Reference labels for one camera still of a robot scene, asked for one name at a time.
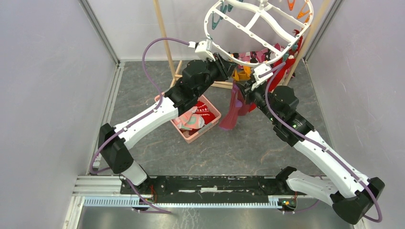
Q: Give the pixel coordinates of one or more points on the red white patterned Christmas sock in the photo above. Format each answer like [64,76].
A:
[204,112]

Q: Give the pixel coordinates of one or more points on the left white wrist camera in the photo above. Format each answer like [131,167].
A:
[203,49]

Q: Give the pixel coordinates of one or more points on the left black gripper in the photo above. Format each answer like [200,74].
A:
[225,68]

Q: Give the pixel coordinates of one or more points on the pink green patterned sock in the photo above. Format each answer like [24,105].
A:
[189,120]

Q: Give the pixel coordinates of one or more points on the maroon purple sock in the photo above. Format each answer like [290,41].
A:
[245,108]
[236,103]

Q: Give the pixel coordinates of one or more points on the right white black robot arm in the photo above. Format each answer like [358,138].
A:
[350,193]

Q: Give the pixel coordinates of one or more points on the plain red sock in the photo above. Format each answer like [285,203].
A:
[279,76]

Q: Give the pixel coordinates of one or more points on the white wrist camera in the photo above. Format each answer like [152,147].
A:
[203,49]
[261,73]

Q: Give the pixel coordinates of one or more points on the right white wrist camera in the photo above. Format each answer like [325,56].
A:
[261,73]

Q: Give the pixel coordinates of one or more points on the pink perforated plastic basket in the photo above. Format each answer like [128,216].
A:
[191,135]

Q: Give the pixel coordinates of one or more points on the pink camouflage cloth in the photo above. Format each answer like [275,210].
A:
[266,55]

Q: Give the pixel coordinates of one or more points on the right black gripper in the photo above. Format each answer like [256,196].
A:
[246,87]

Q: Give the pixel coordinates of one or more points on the white round clip hanger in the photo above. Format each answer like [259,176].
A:
[260,24]

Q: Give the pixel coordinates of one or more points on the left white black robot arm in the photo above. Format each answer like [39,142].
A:
[115,142]

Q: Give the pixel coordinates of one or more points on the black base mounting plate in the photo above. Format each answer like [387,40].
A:
[213,189]

